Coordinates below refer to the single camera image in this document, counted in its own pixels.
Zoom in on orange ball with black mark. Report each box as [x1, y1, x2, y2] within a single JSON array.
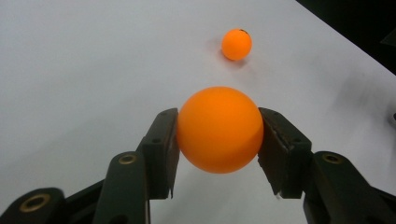
[[220, 28, 253, 62]]

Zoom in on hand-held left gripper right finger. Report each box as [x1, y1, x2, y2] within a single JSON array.
[[257, 107, 396, 224]]

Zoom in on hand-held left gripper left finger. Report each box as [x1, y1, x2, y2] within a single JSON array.
[[92, 107, 180, 224]]

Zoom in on plain orange ball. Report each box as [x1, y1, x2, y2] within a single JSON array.
[[176, 86, 265, 175]]

